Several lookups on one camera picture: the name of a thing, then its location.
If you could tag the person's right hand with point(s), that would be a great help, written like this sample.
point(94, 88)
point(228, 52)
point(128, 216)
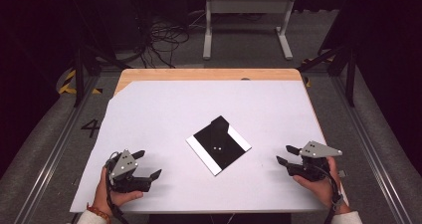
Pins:
point(323, 189)

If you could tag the wooden table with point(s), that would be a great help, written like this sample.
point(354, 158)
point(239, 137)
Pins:
point(199, 74)

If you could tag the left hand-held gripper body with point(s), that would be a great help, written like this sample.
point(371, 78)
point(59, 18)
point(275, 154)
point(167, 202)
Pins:
point(124, 164)

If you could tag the yellow black floor tape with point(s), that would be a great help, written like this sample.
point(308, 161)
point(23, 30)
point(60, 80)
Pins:
point(308, 82)
point(68, 81)

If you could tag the aluminium floor rail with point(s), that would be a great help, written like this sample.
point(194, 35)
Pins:
point(53, 154)
point(368, 147)

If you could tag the black cloth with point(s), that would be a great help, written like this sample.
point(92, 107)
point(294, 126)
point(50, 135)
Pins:
point(217, 141)

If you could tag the black metal stand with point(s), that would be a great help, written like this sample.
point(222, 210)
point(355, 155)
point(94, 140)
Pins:
point(79, 71)
point(350, 71)

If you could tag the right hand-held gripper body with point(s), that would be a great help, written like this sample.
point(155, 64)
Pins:
point(315, 151)

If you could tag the person's left hand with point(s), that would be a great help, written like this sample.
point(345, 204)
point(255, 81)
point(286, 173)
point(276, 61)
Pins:
point(104, 197)

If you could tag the black table grommet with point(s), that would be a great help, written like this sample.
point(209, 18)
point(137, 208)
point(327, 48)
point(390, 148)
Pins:
point(245, 79)

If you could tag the small grey bracket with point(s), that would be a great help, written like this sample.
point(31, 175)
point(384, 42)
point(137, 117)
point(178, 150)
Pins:
point(342, 173)

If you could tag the white metal stand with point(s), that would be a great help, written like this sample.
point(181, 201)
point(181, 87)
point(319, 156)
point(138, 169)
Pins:
point(247, 5)

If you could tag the white table sheet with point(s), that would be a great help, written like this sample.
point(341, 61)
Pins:
point(166, 117)

